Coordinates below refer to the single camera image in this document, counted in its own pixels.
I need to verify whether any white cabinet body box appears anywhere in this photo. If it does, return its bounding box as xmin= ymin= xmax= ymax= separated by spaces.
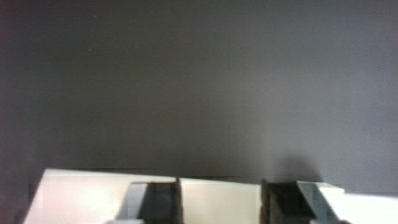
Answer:
xmin=24 ymin=169 xmax=398 ymax=224

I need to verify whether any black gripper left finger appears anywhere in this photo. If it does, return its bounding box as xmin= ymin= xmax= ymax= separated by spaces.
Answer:
xmin=139 ymin=182 xmax=182 ymax=224

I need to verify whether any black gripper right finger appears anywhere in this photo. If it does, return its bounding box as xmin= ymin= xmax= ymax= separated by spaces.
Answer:
xmin=260 ymin=181 xmax=346 ymax=224

